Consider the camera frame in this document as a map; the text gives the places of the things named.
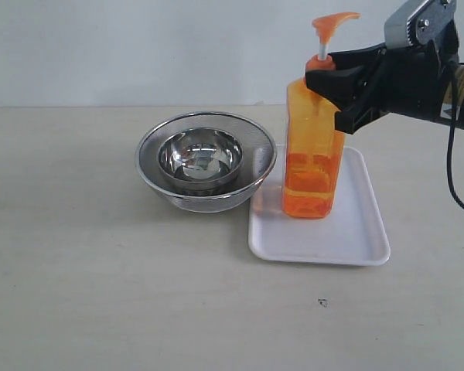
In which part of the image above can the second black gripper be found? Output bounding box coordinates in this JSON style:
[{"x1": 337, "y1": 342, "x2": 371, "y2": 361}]
[{"x1": 305, "y1": 19, "x2": 460, "y2": 134}]

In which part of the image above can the orange pump soap bottle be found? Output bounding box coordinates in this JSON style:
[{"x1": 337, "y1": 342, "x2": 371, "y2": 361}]
[{"x1": 281, "y1": 12, "x2": 361, "y2": 220}]

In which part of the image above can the second grey black robot arm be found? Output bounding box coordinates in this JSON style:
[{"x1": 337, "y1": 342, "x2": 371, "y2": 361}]
[{"x1": 305, "y1": 21, "x2": 464, "y2": 134}]

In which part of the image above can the small stainless steel bowl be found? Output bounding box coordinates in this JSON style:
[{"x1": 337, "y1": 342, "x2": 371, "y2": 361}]
[{"x1": 157, "y1": 127, "x2": 244, "y2": 191}]

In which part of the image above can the steel mesh colander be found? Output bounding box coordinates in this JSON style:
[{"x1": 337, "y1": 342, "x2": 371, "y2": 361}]
[{"x1": 135, "y1": 111, "x2": 277, "y2": 213}]

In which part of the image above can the white rectangular foam tray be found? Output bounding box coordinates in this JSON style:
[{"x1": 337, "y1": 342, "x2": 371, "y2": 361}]
[{"x1": 248, "y1": 144, "x2": 391, "y2": 267}]

